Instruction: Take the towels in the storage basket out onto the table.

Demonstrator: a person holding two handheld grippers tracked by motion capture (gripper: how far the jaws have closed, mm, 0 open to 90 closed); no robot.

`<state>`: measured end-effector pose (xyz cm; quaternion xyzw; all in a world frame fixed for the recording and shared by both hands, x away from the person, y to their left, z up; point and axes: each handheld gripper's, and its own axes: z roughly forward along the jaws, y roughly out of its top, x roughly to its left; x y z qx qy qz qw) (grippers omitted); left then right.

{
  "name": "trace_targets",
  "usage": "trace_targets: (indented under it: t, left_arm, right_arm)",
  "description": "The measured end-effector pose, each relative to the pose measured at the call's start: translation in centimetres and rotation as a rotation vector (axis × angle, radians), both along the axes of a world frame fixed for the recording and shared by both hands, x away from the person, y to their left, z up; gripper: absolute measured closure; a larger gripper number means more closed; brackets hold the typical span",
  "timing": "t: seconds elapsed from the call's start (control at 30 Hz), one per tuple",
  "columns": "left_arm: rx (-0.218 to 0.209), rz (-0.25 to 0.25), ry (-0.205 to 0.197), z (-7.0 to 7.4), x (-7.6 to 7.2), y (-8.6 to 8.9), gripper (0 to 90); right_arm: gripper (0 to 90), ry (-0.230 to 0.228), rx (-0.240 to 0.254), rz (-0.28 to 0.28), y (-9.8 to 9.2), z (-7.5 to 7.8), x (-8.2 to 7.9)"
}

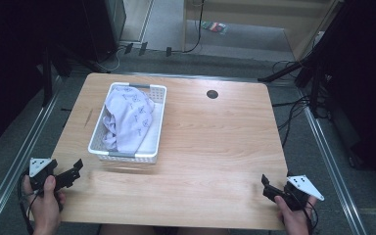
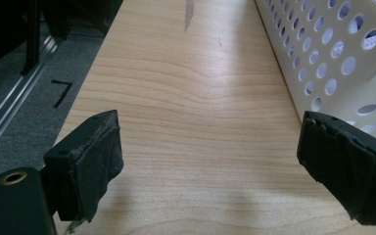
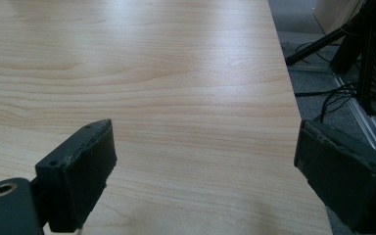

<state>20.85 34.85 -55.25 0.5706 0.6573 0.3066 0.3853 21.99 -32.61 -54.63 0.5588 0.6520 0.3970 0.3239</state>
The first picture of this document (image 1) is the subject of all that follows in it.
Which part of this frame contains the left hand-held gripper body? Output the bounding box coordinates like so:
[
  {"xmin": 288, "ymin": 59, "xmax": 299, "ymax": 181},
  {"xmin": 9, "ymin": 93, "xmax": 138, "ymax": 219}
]
[{"xmin": 28, "ymin": 157, "xmax": 60, "ymax": 194}]

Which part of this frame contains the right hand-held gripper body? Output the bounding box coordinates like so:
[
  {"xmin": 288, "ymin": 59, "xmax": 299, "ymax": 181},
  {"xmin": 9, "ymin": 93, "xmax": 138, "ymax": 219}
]
[{"xmin": 282, "ymin": 174, "xmax": 325, "ymax": 212}]

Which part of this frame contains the person's right hand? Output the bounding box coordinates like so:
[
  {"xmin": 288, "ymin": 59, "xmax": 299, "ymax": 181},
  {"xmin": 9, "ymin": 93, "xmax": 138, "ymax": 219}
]
[{"xmin": 273, "ymin": 194, "xmax": 318, "ymax": 235}]

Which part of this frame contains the person's left hand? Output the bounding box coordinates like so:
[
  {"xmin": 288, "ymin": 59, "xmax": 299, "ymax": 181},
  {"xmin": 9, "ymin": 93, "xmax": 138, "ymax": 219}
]
[{"xmin": 23, "ymin": 174, "xmax": 68, "ymax": 235}]

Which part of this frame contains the white plastic basket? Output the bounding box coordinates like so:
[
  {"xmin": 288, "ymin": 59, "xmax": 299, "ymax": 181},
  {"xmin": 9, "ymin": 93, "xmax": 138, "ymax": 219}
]
[{"xmin": 87, "ymin": 81, "xmax": 168, "ymax": 165}]

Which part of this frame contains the pale purple patterned cloth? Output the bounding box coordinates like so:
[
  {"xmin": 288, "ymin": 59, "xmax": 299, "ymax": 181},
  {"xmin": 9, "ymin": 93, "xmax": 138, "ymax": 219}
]
[{"xmin": 101, "ymin": 84, "xmax": 157, "ymax": 154}]

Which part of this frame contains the white cloth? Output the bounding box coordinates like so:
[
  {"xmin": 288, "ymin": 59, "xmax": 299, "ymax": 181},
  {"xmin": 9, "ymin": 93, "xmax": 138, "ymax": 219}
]
[{"xmin": 136, "ymin": 102, "xmax": 165, "ymax": 155}]

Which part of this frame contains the black metal stand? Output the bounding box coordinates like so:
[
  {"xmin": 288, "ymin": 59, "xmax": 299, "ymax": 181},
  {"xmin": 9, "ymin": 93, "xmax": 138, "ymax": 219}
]
[{"xmin": 258, "ymin": 0, "xmax": 366, "ymax": 118}]

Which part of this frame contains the dark cabinet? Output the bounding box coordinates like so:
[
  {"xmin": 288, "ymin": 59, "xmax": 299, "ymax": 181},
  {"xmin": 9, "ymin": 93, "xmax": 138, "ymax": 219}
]
[{"xmin": 79, "ymin": 0, "xmax": 127, "ymax": 64}]

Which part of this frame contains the colourful packet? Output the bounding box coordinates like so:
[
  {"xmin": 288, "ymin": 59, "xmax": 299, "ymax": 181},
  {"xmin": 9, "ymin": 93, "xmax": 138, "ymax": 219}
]
[{"xmin": 201, "ymin": 21, "xmax": 228, "ymax": 36}]

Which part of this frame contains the metal floor rail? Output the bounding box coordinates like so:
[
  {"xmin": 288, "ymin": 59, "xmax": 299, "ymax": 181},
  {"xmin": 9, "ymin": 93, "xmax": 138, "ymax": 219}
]
[
  {"xmin": 298, "ymin": 91, "xmax": 369, "ymax": 235},
  {"xmin": 0, "ymin": 75, "xmax": 64, "ymax": 235}
]

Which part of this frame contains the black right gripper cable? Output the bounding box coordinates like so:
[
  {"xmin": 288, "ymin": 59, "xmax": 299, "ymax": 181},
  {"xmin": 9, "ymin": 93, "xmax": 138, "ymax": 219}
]
[{"xmin": 290, "ymin": 189, "xmax": 320, "ymax": 235}]

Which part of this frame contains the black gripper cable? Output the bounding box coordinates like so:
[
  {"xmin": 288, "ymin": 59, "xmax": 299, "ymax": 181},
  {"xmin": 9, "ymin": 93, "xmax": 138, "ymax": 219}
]
[
  {"xmin": 290, "ymin": 189, "xmax": 320, "ymax": 235},
  {"xmin": 17, "ymin": 174, "xmax": 36, "ymax": 235}
]

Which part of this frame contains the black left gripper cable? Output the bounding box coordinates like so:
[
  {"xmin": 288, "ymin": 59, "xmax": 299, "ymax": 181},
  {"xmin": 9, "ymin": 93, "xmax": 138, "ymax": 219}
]
[{"xmin": 17, "ymin": 174, "xmax": 36, "ymax": 235}]

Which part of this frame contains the bundle of black floor cables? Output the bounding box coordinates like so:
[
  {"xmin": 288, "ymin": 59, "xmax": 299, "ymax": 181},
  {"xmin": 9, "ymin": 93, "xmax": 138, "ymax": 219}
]
[{"xmin": 270, "ymin": 59, "xmax": 332, "ymax": 149}]

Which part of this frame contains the black upright post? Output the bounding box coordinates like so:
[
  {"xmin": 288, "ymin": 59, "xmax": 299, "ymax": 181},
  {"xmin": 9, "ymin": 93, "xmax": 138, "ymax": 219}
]
[{"xmin": 41, "ymin": 45, "xmax": 54, "ymax": 108}]

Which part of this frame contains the white floor cable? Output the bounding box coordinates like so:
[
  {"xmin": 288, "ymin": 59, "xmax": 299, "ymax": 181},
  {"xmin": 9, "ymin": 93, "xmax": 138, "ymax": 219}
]
[{"xmin": 93, "ymin": 46, "xmax": 126, "ymax": 73}]

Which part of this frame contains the black hanging cable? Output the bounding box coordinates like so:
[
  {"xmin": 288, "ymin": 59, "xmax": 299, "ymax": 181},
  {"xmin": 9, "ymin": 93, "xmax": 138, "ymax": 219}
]
[{"xmin": 181, "ymin": 0, "xmax": 208, "ymax": 54}]

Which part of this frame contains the light wooden shelf frame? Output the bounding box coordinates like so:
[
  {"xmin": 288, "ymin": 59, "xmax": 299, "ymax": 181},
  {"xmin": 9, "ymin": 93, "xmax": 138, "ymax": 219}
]
[{"xmin": 181, "ymin": 0, "xmax": 345, "ymax": 62}]

